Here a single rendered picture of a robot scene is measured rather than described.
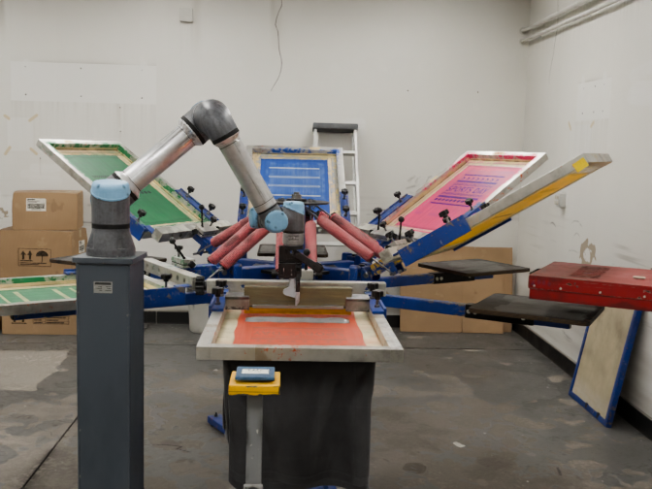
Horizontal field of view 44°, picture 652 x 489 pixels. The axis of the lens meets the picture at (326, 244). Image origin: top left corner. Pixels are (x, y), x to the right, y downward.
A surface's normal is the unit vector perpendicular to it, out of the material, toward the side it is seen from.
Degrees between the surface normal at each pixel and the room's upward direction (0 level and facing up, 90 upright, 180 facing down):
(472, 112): 90
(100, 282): 90
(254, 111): 90
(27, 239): 88
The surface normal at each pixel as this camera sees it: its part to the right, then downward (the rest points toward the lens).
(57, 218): 0.18, 0.13
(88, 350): -0.04, 0.11
